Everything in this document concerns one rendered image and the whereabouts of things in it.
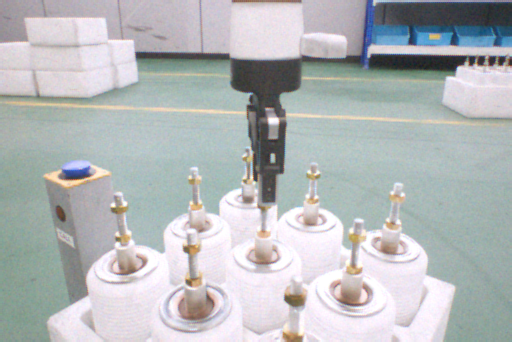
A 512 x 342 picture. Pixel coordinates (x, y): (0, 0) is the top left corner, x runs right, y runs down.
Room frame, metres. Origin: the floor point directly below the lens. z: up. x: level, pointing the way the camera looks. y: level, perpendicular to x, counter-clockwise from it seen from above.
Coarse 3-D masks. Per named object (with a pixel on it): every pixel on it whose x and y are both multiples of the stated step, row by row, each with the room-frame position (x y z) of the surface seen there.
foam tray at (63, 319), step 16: (432, 288) 0.44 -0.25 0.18; (448, 288) 0.44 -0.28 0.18; (80, 304) 0.41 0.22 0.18; (432, 304) 0.41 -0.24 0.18; (448, 304) 0.42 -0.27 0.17; (48, 320) 0.39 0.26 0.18; (64, 320) 0.38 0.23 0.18; (80, 320) 0.39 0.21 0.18; (416, 320) 0.38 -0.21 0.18; (432, 320) 0.38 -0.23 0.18; (64, 336) 0.36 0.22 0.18; (80, 336) 0.36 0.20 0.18; (96, 336) 0.36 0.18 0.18; (256, 336) 0.36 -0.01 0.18; (400, 336) 0.36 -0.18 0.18; (416, 336) 0.36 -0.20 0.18; (432, 336) 0.36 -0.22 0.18
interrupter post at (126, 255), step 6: (120, 246) 0.39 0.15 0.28; (126, 246) 0.39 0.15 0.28; (132, 246) 0.40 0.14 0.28; (120, 252) 0.39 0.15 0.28; (126, 252) 0.39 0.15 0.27; (132, 252) 0.39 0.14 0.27; (120, 258) 0.39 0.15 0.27; (126, 258) 0.39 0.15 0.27; (132, 258) 0.39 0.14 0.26; (120, 264) 0.39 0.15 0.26; (126, 264) 0.39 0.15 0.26; (132, 264) 0.39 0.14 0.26
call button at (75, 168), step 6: (72, 162) 0.54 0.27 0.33; (78, 162) 0.54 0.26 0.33; (84, 162) 0.55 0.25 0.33; (66, 168) 0.52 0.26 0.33; (72, 168) 0.52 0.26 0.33; (78, 168) 0.52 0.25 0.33; (84, 168) 0.53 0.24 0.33; (66, 174) 0.53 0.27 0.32; (72, 174) 0.52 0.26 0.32; (78, 174) 0.53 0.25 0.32; (84, 174) 0.53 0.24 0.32
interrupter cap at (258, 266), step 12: (252, 240) 0.45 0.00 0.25; (276, 240) 0.45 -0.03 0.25; (240, 252) 0.42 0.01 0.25; (252, 252) 0.43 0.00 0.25; (276, 252) 0.43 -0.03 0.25; (288, 252) 0.42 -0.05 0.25; (240, 264) 0.39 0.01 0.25; (252, 264) 0.40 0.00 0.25; (264, 264) 0.40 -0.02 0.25; (276, 264) 0.40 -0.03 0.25; (288, 264) 0.40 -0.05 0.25
